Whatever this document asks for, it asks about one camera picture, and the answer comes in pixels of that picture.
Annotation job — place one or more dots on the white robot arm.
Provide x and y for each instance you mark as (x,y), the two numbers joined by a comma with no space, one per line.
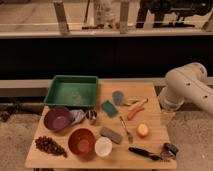
(187,82)

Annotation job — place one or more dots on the blue grey plastic cup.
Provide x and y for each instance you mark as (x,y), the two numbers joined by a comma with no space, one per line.
(118,97)

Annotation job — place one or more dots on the small metal cup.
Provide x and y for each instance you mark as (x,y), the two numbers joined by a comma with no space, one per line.
(91,115)

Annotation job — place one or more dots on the white plastic cup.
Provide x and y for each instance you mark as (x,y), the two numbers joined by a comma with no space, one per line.
(103,147)

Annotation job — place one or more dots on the teal green sponge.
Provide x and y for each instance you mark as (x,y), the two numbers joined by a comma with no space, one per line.
(109,109)

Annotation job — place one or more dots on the green plastic tray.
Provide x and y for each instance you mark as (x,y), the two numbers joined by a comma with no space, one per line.
(72,91)

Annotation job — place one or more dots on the crumpled grey cloth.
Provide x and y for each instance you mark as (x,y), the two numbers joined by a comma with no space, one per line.
(77,116)

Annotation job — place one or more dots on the grey sponge block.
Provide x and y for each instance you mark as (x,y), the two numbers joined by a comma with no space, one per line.
(112,135)

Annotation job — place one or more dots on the wooden table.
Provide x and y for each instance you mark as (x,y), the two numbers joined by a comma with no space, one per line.
(120,157)

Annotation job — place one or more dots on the yellow orange fruit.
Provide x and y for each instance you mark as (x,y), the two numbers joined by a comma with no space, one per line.
(142,130)

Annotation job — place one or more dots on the metal fork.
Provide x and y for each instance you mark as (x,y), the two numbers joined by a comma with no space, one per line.
(129,135)

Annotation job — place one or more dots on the purple plastic bowl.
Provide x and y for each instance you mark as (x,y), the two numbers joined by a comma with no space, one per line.
(57,118)

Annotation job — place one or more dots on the orange plastic bowl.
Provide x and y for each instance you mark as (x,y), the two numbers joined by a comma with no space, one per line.
(81,142)

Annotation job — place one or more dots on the bunch of dark grapes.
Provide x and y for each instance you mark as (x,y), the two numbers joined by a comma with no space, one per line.
(50,146)

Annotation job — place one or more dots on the small dark toy object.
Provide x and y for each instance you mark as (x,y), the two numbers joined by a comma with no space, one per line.
(170,150)

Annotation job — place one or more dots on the black handled brush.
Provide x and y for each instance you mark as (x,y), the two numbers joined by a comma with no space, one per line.
(144,153)

